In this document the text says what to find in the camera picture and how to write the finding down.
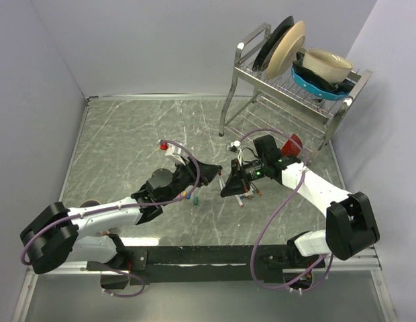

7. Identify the stainless steel dish rack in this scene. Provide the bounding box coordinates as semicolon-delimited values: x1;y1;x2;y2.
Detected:
219;23;372;160

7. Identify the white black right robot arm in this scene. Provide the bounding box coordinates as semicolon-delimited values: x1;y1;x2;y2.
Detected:
221;135;380;267

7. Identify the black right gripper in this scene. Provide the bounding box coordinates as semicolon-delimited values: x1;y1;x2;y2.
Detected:
221;158;267;197

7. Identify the cream ceramic bowl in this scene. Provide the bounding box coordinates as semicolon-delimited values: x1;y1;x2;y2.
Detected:
302;48;354;84

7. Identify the beige plate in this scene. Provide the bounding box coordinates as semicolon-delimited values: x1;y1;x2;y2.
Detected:
266;21;306;79

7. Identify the black dish under bowl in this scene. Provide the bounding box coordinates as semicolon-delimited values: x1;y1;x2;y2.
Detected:
293;52;355;94

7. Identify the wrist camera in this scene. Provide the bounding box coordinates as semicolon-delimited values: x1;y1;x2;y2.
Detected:
160;141;189;166
226;140;241;153

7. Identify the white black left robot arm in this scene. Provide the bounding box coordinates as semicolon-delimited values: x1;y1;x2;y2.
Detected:
20;160;222;274

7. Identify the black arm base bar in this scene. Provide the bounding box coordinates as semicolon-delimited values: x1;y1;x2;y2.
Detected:
106;245;319;284

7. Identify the black plate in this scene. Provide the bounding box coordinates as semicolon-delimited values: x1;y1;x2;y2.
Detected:
252;15;295;72

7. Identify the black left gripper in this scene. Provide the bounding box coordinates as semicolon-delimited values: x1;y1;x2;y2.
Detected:
162;155;222;205

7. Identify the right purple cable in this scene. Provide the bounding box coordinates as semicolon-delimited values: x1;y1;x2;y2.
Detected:
240;129;335;292

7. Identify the blue polka dot bowl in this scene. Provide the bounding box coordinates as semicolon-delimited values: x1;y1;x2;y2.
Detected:
291;67;350;101

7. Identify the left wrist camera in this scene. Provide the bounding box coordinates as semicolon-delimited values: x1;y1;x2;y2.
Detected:
160;141;189;166

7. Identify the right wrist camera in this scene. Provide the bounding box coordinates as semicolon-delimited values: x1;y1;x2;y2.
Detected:
226;140;241;153

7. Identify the red cap marker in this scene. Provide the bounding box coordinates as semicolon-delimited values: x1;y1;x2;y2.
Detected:
218;170;224;190

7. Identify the red bowl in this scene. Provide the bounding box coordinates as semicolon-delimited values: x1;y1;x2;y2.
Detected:
280;134;303;157

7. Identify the pink cap marker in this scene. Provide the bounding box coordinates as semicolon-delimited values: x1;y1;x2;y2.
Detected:
235;195;244;207

